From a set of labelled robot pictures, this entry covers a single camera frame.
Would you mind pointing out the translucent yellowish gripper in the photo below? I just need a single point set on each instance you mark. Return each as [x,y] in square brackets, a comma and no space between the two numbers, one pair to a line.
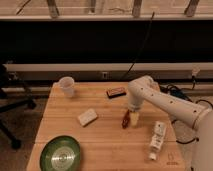
[134,118]

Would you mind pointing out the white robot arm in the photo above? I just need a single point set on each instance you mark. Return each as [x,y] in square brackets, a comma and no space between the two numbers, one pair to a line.
[198,117]

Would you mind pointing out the white sponge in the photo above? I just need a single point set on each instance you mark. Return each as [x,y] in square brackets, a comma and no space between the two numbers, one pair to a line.
[87,117]

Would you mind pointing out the white tube bottle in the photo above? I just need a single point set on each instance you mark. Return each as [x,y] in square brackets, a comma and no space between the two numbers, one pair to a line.
[157,139]

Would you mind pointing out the black and red eraser block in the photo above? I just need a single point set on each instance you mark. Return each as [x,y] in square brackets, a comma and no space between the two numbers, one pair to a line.
[115,92]

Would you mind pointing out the clear plastic measuring cup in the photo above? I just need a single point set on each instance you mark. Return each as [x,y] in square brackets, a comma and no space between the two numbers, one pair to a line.
[66,84]

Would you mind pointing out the green round plate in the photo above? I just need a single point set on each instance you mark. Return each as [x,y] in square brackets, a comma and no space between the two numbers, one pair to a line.
[62,153]

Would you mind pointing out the black office chair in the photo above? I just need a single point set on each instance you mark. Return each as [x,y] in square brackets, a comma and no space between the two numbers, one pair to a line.
[5,78]

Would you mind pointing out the white baseboard rail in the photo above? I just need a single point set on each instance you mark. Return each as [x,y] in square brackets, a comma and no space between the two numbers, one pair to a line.
[113,71]

